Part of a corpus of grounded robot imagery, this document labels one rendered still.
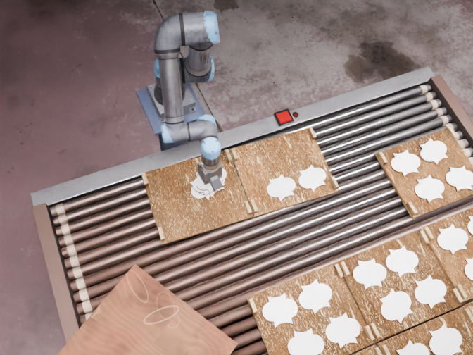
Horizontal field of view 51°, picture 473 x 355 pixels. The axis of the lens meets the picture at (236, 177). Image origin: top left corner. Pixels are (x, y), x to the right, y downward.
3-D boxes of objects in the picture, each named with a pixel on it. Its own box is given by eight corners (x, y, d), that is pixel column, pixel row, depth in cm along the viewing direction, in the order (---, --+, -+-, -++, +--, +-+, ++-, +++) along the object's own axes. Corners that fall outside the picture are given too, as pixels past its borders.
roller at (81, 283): (71, 282, 204) (68, 279, 200) (460, 141, 246) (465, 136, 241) (74, 294, 202) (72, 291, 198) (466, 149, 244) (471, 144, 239)
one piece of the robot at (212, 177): (209, 182, 196) (208, 197, 211) (229, 172, 198) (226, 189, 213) (196, 158, 200) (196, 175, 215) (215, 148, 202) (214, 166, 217)
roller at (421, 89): (51, 209, 217) (48, 205, 213) (424, 86, 259) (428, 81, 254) (54, 218, 215) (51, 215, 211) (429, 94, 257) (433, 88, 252)
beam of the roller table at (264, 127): (34, 198, 221) (29, 192, 216) (424, 72, 265) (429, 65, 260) (38, 214, 218) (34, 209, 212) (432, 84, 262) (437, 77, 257)
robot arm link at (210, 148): (219, 133, 191) (222, 153, 187) (218, 147, 201) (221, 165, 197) (199, 135, 190) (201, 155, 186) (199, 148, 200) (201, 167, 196)
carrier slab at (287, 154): (229, 150, 230) (229, 148, 229) (309, 129, 238) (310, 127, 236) (254, 218, 217) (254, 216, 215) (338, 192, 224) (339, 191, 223)
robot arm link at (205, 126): (187, 114, 195) (190, 138, 191) (215, 112, 197) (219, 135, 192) (188, 125, 203) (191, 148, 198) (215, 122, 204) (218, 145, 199)
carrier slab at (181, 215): (141, 175, 222) (141, 172, 221) (226, 151, 230) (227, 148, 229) (162, 246, 209) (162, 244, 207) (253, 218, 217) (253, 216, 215)
